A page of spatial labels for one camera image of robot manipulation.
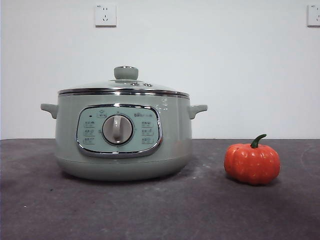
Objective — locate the glass lid with green knob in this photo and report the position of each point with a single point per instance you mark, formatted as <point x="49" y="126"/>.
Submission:
<point x="125" y="73"/>

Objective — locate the white wall socket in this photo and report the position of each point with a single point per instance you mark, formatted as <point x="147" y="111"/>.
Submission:
<point x="105" y="15"/>
<point x="314" y="15"/>

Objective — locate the small orange pumpkin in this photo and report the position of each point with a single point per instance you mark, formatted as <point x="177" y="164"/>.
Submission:
<point x="252" y="165"/>

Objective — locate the pale green electric cooking pot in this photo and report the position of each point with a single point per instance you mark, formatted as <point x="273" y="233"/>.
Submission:
<point x="172" y="140"/>

